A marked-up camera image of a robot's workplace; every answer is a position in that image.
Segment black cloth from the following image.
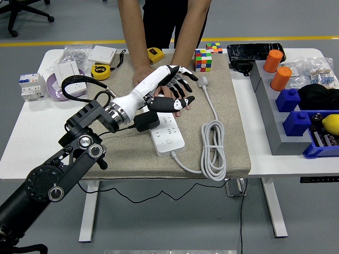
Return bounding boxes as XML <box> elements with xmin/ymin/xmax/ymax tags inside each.
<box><xmin>298</xmin><ymin>84</ymin><xmax>339</xmax><ymax>112</ymax></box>

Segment black plastic tray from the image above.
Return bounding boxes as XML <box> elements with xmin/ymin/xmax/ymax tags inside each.
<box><xmin>227</xmin><ymin>43</ymin><xmax>288</xmax><ymax>64</ymax></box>

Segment person's left hand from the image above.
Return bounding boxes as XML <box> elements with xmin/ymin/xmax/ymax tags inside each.
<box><xmin>154</xmin><ymin>76</ymin><xmax>191</xmax><ymax>117</ymax></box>

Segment large puzzle cube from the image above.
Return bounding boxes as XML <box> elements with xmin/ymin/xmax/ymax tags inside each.
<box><xmin>194</xmin><ymin>49</ymin><xmax>213</xmax><ymax>73</ymax></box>

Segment thin black hanging cable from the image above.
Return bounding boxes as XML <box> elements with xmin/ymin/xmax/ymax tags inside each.
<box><xmin>76</xmin><ymin>178</ymin><xmax>248</xmax><ymax>254</ymax></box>

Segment small puzzle cube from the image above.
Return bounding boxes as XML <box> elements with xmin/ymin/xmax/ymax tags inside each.
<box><xmin>206</xmin><ymin>42</ymin><xmax>224</xmax><ymax>55</ymax></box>

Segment white wall switch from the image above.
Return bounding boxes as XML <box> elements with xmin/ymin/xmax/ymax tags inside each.
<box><xmin>54</xmin><ymin>61</ymin><xmax>82</xmax><ymax>85</ymax></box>

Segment clear bag of screws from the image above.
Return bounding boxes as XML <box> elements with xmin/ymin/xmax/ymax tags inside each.
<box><xmin>47</xmin><ymin>44</ymin><xmax>93</xmax><ymax>72</ymax></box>

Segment clear bag of resistors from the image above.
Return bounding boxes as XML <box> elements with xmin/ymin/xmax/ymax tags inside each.
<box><xmin>308</xmin><ymin>57</ymin><xmax>336</xmax><ymax>89</ymax></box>

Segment black desk controller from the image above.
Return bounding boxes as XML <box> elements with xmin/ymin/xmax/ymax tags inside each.
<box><xmin>300</xmin><ymin>176</ymin><xmax>339</xmax><ymax>184</ymax></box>

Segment person's right hand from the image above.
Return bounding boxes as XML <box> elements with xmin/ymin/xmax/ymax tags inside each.
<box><xmin>131</xmin><ymin>65</ymin><xmax>157</xmax><ymax>88</ymax></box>

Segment white circuit breaker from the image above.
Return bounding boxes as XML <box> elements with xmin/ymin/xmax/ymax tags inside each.
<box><xmin>18</xmin><ymin>73</ymin><xmax>46</xmax><ymax>101</ymax></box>

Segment white power cord with plug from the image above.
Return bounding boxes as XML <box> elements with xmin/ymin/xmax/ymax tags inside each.
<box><xmin>171</xmin><ymin>76</ymin><xmax>228</xmax><ymax>182</ymax></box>

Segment black plug with cord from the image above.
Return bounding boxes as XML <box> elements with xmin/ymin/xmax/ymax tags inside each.
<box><xmin>98</xmin><ymin>112</ymin><xmax>161</xmax><ymax>137</ymax></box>

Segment white power strip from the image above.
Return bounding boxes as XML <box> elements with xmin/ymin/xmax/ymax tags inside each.
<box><xmin>142</xmin><ymin>104</ymin><xmax>186</xmax><ymax>157</ymax></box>

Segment person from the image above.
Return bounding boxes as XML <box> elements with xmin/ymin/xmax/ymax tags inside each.
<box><xmin>142</xmin><ymin>0</ymin><xmax>210</xmax><ymax>50</ymax></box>

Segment boxy yellow tape measure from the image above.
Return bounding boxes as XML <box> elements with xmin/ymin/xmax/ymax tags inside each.
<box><xmin>147</xmin><ymin>47</ymin><xmax>165</xmax><ymax>66</ymax></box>

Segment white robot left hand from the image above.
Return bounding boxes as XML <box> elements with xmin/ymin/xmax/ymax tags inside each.
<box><xmin>110</xmin><ymin>64</ymin><xmax>199</xmax><ymax>125</ymax></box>

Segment metal bracket under table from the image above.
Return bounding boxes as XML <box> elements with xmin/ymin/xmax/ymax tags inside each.
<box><xmin>224</xmin><ymin>178</ymin><xmax>248</xmax><ymax>198</ymax></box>

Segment yellow lemon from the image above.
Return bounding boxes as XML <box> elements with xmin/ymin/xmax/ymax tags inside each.
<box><xmin>322</xmin><ymin>114</ymin><xmax>339</xmax><ymax>136</ymax></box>

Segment blue block with knob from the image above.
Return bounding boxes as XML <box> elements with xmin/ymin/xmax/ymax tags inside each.
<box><xmin>282</xmin><ymin>110</ymin><xmax>313</xmax><ymax>137</ymax></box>
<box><xmin>275</xmin><ymin>88</ymin><xmax>302</xmax><ymax>113</ymax></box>

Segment blue plastic bin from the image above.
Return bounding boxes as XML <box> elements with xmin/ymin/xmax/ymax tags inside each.
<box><xmin>302</xmin><ymin>110</ymin><xmax>339</xmax><ymax>159</ymax></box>

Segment clear bag of white parts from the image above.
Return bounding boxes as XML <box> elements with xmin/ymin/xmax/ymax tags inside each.
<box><xmin>282</xmin><ymin>58</ymin><xmax>310</xmax><ymax>90</ymax></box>

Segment grey-brown fabric mat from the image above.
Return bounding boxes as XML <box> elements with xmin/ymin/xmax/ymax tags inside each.
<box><xmin>75</xmin><ymin>52</ymin><xmax>252</xmax><ymax>180</ymax></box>

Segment purple bowl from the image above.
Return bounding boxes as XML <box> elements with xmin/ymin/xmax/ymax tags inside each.
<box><xmin>46</xmin><ymin>69</ymin><xmax>88</xmax><ymax>102</ymax></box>

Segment grey stepped block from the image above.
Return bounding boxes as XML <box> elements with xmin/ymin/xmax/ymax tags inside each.
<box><xmin>250</xmin><ymin>60</ymin><xmax>315</xmax><ymax>156</ymax></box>

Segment black office chair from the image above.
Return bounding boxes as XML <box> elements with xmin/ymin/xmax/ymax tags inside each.
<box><xmin>0</xmin><ymin>0</ymin><xmax>56</xmax><ymax>38</ymax></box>

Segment black adapter box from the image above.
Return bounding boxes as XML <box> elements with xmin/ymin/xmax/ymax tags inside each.
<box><xmin>229</xmin><ymin>60</ymin><xmax>254</xmax><ymax>78</ymax></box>

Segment orange cylinder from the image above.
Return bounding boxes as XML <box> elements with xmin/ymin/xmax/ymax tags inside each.
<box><xmin>263</xmin><ymin>49</ymin><xmax>284</xmax><ymax>74</ymax></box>
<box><xmin>270</xmin><ymin>66</ymin><xmax>293</xmax><ymax>92</ymax></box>

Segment round yellow tape measure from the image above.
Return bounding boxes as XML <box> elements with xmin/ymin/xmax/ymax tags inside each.
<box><xmin>91</xmin><ymin>49</ymin><xmax>127</xmax><ymax>81</ymax></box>

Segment white table leg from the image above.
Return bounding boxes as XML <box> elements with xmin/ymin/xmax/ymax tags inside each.
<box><xmin>78</xmin><ymin>180</ymin><xmax>101</xmax><ymax>243</ymax></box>
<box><xmin>261</xmin><ymin>177</ymin><xmax>289</xmax><ymax>238</ymax></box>

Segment white switch panel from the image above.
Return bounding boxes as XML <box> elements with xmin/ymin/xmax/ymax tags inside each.
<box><xmin>87</xmin><ymin>45</ymin><xmax>118</xmax><ymax>66</ymax></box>

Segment white wall socket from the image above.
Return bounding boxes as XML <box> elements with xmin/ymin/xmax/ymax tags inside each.
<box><xmin>61</xmin><ymin>74</ymin><xmax>88</xmax><ymax>96</ymax></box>

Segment dark cylinder parts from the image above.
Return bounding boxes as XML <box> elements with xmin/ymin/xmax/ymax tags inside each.
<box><xmin>312</xmin><ymin>126</ymin><xmax>339</xmax><ymax>148</ymax></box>

